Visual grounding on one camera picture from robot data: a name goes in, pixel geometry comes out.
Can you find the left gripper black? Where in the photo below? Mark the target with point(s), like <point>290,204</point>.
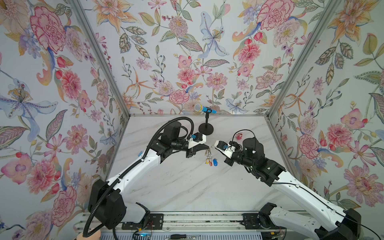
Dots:
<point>193,150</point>

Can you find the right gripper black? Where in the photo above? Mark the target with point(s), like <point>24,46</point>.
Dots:
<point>228,162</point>

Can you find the metal keyring with red handle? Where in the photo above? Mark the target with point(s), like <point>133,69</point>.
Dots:
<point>209,156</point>

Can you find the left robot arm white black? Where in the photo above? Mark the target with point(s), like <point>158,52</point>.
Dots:
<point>107,205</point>

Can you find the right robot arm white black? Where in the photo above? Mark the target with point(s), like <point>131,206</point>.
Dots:
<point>325,220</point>

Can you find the small red toy figure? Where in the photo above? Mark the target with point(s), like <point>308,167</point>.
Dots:
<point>239,136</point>

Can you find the black microphone stand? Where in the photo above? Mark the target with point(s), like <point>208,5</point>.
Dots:
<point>206,128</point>

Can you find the toy microphone blue yellow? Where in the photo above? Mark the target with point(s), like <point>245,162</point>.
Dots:
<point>201,108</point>

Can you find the black screwdriver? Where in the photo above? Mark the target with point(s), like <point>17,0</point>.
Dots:
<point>183,237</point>

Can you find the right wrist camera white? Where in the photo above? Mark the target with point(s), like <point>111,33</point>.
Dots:
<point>224,148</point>

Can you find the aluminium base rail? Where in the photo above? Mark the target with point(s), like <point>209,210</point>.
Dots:
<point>227,221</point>

